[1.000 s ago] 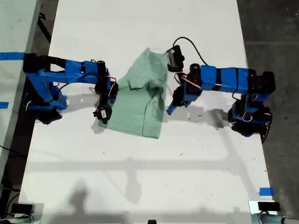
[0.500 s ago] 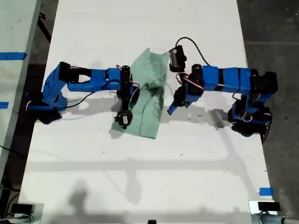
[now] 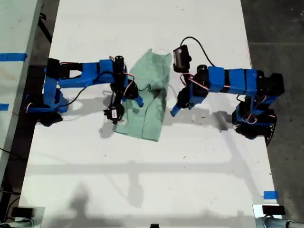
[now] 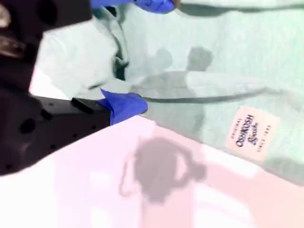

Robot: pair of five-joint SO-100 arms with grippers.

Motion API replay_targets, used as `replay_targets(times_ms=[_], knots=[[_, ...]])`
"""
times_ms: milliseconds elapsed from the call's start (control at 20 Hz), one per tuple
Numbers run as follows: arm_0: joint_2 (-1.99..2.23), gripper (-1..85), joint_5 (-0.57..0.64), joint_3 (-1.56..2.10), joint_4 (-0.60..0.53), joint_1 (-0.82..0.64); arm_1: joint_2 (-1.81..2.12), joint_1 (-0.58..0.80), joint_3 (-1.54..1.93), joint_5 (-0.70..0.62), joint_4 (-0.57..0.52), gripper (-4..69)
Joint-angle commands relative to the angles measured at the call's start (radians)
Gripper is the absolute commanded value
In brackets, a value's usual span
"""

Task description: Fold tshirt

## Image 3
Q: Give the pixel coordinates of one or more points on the blue gripper moving jaw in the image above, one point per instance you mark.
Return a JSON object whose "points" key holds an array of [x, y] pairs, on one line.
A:
{"points": [[139, 101], [189, 105]]}

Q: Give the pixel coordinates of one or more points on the blue gripper fixed jaw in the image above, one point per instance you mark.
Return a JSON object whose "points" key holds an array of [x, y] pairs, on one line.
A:
{"points": [[181, 99]]}

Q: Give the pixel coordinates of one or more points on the pale green T-shirt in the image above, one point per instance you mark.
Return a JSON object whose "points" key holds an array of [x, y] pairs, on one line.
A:
{"points": [[152, 114]]}

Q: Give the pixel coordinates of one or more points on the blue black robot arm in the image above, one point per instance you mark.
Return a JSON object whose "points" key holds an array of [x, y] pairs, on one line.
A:
{"points": [[237, 80], [78, 73]]}

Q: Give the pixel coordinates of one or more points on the black stand leg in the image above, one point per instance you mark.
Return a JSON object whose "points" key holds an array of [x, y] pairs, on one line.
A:
{"points": [[46, 28]]}

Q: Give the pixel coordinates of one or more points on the small black block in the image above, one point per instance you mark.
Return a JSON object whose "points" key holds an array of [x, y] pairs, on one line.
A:
{"points": [[154, 225]]}

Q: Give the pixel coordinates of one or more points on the shiny metal plate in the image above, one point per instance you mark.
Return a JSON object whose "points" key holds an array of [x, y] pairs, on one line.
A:
{"points": [[39, 216], [257, 213]]}

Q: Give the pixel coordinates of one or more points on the small black box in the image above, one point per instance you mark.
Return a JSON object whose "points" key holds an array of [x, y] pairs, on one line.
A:
{"points": [[273, 210], [22, 211]]}

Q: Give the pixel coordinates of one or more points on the grey metal pipe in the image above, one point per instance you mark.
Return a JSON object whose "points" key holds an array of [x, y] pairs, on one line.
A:
{"points": [[21, 223], [285, 223]]}

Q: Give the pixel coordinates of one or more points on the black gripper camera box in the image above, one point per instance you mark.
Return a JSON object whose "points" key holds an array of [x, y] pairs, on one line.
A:
{"points": [[114, 115], [181, 58]]}

